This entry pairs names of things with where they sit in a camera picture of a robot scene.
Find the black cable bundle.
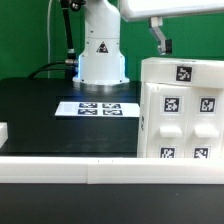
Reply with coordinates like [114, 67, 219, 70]
[27, 0, 80, 81]

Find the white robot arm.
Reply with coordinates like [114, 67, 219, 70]
[59, 0, 224, 90]

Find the white front fence rail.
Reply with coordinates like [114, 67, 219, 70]
[0, 156, 224, 184]

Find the white thin cable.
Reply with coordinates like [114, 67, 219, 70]
[46, 0, 54, 79]

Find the white cabinet body box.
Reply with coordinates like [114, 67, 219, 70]
[137, 83, 224, 159]

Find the white cabinet door panel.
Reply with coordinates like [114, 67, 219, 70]
[147, 84, 191, 158]
[184, 88, 224, 159]

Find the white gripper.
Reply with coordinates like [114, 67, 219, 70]
[118, 0, 224, 55]

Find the white marker base plate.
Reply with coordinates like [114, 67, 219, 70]
[55, 101, 139, 118]

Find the small white cabinet top box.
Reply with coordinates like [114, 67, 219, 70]
[141, 57, 224, 89]

